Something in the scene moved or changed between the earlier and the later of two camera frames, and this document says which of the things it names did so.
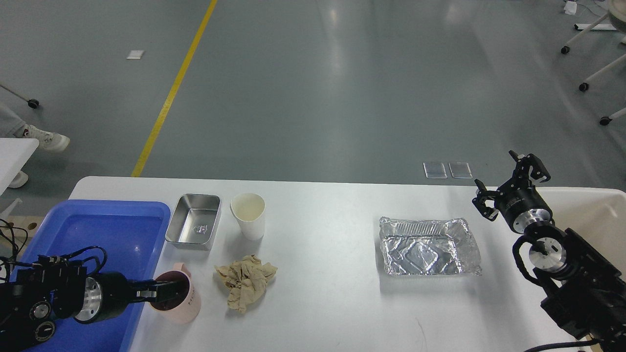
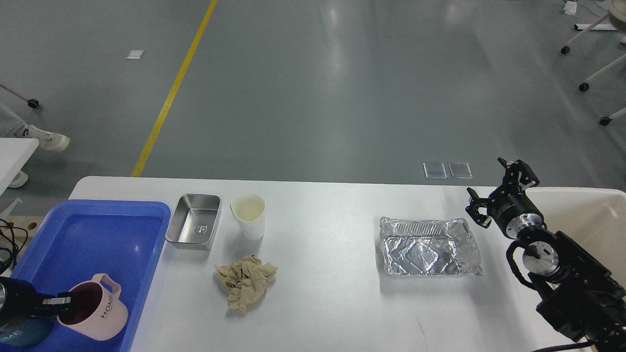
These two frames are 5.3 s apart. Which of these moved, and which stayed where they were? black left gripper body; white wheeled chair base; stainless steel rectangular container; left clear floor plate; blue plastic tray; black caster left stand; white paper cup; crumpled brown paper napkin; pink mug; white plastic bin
Moved: pink mug; black left gripper body
Stayed: left clear floor plate; white plastic bin; stainless steel rectangular container; crumpled brown paper napkin; black caster left stand; white wheeled chair base; blue plastic tray; white paper cup
